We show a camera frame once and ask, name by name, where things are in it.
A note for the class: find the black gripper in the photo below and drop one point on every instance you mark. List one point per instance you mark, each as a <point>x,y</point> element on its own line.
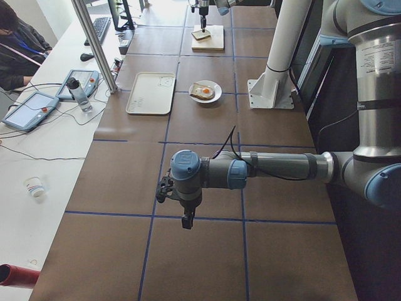
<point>203,10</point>
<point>188,207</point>

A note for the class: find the bread slice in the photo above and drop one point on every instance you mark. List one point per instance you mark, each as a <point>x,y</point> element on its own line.
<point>200,34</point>
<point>193,89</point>

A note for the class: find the white round plate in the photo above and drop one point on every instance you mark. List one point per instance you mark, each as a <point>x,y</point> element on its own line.
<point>215,86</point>

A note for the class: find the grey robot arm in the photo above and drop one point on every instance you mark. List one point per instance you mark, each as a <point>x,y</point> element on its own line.
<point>223,7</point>
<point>372,170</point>

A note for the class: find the wooden cutting board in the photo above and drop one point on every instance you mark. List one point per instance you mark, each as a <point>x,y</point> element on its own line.
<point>215,41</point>

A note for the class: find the fried egg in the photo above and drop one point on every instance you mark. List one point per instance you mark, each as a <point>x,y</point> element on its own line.
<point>205,92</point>

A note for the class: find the black power box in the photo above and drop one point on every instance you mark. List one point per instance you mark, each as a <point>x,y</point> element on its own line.
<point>125,39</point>

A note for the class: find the black monitor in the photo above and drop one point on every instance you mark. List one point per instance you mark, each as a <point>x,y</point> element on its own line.
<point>122,19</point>

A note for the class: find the cream bear tray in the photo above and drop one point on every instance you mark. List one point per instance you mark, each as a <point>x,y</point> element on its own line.
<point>151,94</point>

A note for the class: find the white pillar with base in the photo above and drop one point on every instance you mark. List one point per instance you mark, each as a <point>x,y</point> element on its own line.
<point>272,90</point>

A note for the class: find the black keyboard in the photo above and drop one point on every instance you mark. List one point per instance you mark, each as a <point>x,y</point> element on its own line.
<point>101,25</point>

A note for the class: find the black computer mouse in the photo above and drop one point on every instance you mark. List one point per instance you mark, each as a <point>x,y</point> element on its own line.
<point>86,56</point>

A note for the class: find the far teach pendant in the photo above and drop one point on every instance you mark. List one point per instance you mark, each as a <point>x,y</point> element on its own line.
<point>88,80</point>

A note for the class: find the teach pendant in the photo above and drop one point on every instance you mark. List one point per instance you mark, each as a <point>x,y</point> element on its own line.
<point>88,80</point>
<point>31,112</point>

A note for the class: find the clear water bottle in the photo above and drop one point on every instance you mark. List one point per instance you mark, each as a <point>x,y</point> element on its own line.
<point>78,94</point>

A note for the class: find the paper cup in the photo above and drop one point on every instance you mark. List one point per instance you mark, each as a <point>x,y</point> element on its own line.
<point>35,187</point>

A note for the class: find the seated person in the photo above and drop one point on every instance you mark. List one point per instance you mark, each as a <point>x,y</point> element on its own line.
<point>23,50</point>

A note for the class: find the red tube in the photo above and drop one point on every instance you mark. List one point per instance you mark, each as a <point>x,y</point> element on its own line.
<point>19,277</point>

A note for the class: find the near teach pendant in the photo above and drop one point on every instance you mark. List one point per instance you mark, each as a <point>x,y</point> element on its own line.
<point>31,112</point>

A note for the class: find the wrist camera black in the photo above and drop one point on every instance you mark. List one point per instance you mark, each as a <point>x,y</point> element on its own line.
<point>164,188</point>

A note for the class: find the aluminium frame post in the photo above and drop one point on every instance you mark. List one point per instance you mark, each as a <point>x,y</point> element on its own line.
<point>87,25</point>

